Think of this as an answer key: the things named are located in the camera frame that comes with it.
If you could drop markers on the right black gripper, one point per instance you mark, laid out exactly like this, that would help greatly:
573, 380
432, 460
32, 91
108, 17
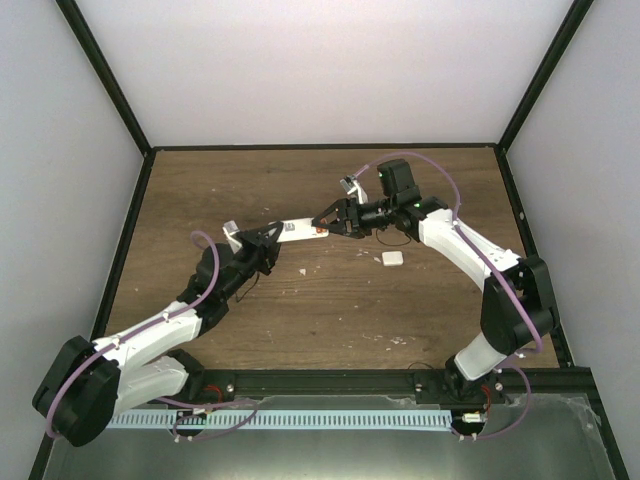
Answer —
348, 212

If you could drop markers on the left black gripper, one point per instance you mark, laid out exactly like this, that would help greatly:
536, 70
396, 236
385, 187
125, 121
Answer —
267, 248

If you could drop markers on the white remote control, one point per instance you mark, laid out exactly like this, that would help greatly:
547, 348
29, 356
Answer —
299, 230

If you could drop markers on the white battery cover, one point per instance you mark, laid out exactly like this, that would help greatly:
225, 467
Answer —
392, 258

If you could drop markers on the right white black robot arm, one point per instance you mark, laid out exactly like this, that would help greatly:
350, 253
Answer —
518, 302

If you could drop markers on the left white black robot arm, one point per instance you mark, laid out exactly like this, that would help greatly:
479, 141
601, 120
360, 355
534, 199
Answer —
90, 382

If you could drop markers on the metal front plate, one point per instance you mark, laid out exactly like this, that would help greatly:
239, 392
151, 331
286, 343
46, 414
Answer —
546, 436

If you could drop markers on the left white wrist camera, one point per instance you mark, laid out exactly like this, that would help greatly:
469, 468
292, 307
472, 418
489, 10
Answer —
233, 237

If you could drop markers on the light blue slotted cable duct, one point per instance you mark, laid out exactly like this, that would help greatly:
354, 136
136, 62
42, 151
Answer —
410, 420

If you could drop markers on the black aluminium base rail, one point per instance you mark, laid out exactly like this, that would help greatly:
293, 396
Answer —
425, 384

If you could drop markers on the black enclosure frame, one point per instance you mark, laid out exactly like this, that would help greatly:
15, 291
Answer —
75, 19

